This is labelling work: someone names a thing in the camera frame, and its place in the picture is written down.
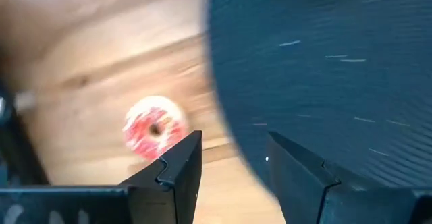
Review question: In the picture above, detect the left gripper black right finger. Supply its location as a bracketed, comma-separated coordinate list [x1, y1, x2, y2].
[268, 132, 341, 224]

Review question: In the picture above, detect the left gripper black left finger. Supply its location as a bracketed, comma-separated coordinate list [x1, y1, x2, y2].
[118, 130, 203, 224]

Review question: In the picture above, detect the small pink iced donut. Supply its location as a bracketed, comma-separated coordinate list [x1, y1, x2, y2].
[121, 95, 188, 161]

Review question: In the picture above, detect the black round woven placemat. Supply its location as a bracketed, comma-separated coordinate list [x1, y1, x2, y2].
[205, 0, 432, 200]

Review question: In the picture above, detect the black table frame rail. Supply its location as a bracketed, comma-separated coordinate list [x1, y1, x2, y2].
[0, 82, 50, 188]

